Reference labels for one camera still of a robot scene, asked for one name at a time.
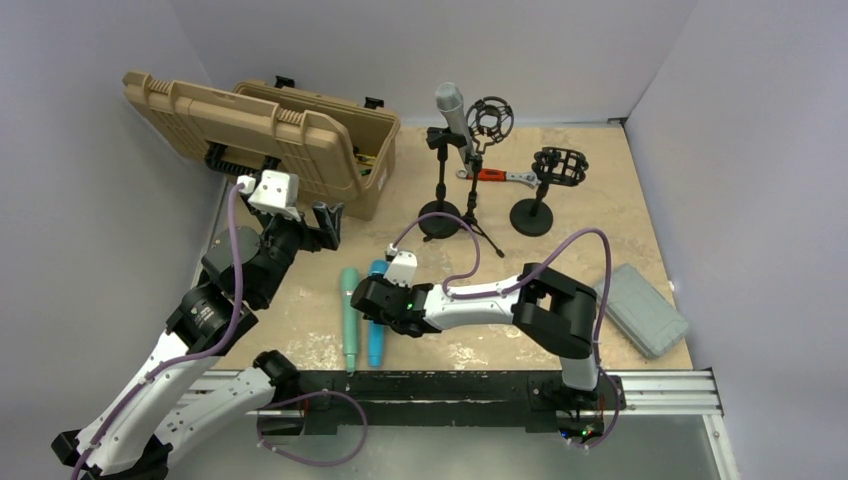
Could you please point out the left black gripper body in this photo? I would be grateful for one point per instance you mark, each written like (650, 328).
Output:
(311, 238)

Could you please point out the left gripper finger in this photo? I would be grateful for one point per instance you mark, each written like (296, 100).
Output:
(324, 233)
(334, 217)

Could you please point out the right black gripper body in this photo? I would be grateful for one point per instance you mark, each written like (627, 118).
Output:
(384, 282)

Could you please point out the blue microphone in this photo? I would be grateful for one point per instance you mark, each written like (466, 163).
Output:
(376, 332)

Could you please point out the green microphone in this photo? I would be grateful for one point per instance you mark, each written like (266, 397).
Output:
(349, 280)

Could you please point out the black round-base shock-mount stand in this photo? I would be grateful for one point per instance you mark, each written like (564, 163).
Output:
(553, 166)

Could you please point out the black tripod shock-mount stand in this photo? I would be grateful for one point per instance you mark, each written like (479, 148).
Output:
(490, 121)

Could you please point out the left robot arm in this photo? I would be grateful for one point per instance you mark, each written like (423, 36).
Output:
(143, 433)

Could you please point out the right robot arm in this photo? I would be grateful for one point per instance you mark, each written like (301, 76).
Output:
(560, 314)

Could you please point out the black round-base clip stand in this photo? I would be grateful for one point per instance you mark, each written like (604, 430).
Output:
(440, 227)

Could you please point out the grey microphone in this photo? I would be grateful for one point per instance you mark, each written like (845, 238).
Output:
(450, 103)

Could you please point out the tan plastic tool case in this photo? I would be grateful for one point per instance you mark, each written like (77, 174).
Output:
(342, 152)

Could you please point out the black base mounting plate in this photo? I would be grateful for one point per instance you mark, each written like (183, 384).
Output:
(485, 399)

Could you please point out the grey plastic case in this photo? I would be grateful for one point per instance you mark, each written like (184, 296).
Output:
(643, 314)

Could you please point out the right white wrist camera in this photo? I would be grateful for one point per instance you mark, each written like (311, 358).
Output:
(402, 266)

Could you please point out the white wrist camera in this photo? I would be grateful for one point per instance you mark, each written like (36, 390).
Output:
(402, 266)
(273, 192)

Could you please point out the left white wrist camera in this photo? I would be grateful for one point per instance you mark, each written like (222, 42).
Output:
(273, 192)

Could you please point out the red-handled adjustable wrench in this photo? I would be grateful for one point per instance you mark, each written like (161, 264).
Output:
(528, 179)

